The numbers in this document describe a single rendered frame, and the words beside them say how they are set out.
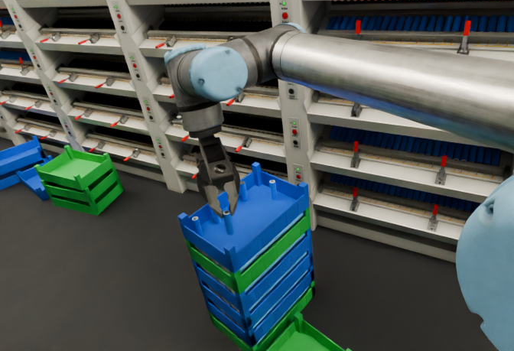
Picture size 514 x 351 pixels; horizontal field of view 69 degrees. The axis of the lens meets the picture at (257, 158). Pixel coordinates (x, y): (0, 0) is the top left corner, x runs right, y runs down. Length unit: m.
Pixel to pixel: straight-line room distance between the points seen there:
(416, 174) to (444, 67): 0.86
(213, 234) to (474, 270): 0.84
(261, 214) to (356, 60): 0.64
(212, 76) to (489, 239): 0.49
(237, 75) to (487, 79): 0.38
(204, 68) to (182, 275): 1.03
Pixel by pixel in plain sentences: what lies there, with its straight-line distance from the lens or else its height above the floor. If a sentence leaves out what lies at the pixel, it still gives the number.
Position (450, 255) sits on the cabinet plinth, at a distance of 1.51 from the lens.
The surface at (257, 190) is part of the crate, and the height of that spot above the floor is 0.40.
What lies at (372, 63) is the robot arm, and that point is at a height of 0.93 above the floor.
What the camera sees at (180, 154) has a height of 0.20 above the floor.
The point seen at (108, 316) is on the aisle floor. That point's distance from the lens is 1.52.
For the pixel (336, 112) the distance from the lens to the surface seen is 1.24.
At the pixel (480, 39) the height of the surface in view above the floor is 0.78.
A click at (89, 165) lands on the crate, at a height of 0.16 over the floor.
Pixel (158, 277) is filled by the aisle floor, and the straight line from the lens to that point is 1.55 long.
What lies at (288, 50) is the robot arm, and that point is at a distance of 0.64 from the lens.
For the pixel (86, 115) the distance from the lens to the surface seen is 2.12.
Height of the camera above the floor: 1.11
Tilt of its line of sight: 33 degrees down
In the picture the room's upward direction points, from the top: 9 degrees counter-clockwise
